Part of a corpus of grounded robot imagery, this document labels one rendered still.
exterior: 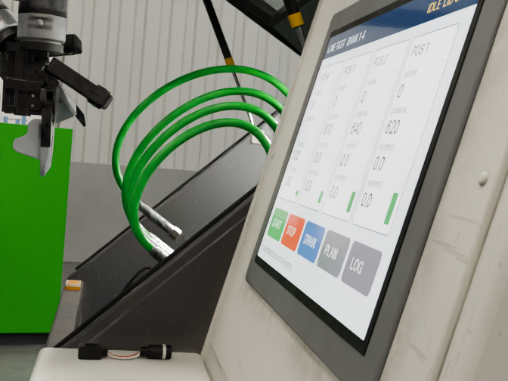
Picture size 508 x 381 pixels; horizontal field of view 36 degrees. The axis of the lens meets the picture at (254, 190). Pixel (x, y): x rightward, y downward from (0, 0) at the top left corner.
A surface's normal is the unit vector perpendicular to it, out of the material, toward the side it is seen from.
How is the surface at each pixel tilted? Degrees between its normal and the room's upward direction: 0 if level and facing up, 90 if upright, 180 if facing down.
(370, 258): 76
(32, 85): 91
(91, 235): 90
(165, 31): 90
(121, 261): 90
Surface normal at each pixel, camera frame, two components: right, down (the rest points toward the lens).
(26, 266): 0.38, 0.08
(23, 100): 0.18, 0.08
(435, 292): -0.93, -0.31
